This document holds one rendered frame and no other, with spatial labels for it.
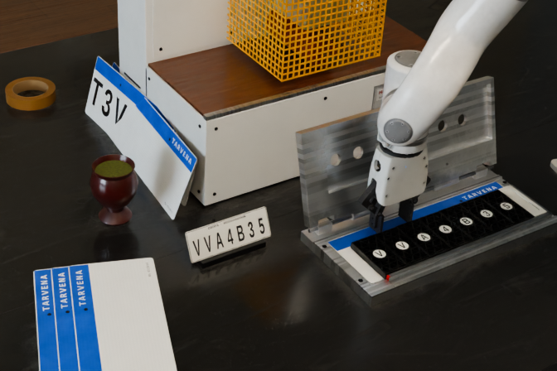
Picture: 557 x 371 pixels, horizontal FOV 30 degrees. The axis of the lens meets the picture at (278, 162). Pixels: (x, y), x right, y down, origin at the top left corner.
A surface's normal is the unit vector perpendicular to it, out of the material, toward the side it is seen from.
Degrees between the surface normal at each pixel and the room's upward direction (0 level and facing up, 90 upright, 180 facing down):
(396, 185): 90
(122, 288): 0
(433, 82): 62
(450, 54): 50
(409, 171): 90
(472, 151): 74
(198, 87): 0
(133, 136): 69
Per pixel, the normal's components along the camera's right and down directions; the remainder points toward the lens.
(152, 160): -0.80, -0.09
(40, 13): 0.05, -0.84
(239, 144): 0.54, 0.48
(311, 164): 0.54, 0.23
